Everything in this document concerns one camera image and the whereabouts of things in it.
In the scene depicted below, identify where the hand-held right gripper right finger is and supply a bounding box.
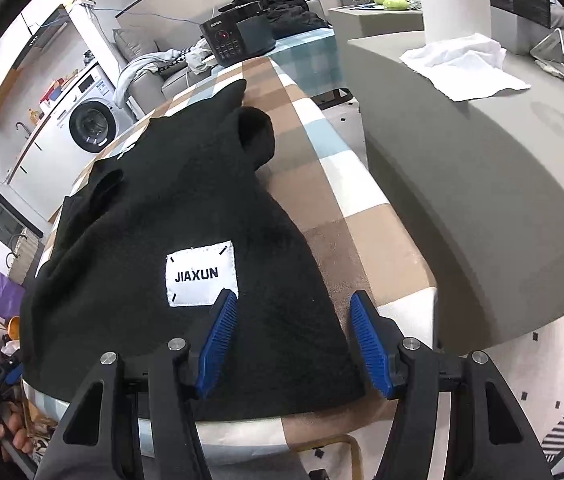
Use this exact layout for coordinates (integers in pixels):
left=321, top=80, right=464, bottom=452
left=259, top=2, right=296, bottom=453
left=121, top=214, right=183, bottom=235
left=349, top=290, right=553, bottom=480

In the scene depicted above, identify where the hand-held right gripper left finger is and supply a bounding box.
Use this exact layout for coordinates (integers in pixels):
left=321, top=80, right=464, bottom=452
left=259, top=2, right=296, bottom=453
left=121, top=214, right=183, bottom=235
left=34, top=289, right=239, bottom=480

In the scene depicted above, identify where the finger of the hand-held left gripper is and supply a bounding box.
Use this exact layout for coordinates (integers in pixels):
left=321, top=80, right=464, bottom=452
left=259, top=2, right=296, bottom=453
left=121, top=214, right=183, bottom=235
left=0, top=352, right=25, bottom=386

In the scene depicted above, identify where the black knit sweater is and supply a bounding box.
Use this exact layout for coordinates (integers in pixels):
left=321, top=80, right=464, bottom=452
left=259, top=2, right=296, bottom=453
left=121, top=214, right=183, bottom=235
left=19, top=80, right=368, bottom=423

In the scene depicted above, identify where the person's left hand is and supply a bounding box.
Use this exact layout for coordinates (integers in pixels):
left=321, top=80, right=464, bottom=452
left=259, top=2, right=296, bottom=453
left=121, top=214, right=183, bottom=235
left=0, top=422, right=29, bottom=461

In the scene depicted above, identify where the purple bag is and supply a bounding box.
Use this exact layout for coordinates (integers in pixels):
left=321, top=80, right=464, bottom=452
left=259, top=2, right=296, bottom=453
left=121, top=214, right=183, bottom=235
left=0, top=267, right=25, bottom=318

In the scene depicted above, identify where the woven laundry basket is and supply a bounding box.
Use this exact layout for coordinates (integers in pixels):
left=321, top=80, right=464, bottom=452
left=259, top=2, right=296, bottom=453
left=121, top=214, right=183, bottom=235
left=9, top=227, right=45, bottom=281

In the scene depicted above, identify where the checkered blanket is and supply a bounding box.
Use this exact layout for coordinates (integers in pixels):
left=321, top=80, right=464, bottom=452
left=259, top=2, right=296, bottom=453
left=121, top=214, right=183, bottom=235
left=22, top=55, right=438, bottom=461

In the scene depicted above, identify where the large grey box cabinet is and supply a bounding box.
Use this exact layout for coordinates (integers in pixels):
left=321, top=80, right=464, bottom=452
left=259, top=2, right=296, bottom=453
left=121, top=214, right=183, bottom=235
left=347, top=30, right=564, bottom=351

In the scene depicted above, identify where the white washing machine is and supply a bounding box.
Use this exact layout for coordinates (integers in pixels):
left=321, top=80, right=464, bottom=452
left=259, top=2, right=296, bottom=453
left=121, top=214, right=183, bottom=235
left=42, top=62, right=135, bottom=153

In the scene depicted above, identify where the grey sofa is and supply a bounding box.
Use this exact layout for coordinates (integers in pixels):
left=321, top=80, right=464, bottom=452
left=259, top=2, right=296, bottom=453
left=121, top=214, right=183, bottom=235
left=114, top=25, right=223, bottom=111

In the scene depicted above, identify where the light grey throw blanket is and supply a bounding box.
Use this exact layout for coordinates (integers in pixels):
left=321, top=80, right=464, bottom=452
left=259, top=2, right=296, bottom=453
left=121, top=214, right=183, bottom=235
left=114, top=52, right=173, bottom=106

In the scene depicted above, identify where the side table with checkered cloth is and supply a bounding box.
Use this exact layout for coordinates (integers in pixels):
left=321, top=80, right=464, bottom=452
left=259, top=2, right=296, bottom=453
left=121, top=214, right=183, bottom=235
left=262, top=27, right=350, bottom=98

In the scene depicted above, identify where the white cloth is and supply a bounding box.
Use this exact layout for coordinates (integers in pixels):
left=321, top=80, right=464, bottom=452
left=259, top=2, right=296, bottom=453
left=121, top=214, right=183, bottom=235
left=399, top=32, right=533, bottom=103

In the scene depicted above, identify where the black electric pressure cooker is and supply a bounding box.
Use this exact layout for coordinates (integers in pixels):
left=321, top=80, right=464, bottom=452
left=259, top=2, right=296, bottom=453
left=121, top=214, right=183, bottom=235
left=198, top=2, right=278, bottom=67

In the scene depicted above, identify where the grey cushion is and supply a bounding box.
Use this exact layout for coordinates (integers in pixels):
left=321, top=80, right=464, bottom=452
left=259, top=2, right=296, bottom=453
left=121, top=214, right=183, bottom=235
left=113, top=27, right=155, bottom=61

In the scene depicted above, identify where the small grey box cabinet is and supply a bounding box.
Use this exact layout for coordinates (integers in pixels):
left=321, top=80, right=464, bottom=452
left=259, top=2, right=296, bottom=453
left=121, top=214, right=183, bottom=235
left=327, top=4, right=425, bottom=41

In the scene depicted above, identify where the range hood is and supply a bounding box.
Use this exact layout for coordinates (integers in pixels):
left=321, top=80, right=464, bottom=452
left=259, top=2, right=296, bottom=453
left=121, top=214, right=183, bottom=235
left=14, top=5, right=70, bottom=68

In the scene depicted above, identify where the black jacket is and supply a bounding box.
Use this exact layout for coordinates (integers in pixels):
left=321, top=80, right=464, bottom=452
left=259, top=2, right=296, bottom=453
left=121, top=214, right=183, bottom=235
left=234, top=0, right=328, bottom=38

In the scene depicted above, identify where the white paper towel roll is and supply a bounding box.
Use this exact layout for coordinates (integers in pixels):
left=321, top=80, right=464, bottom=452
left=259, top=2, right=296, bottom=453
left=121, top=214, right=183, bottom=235
left=412, top=0, right=493, bottom=43

